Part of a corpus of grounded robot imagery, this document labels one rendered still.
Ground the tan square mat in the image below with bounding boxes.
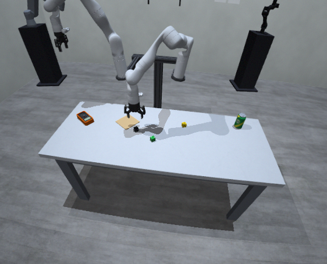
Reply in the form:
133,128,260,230
115,115,140,130

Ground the orange pocket multimeter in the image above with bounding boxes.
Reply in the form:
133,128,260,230
77,111,94,126

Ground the green drink can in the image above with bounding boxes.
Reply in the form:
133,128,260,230
234,113,246,129

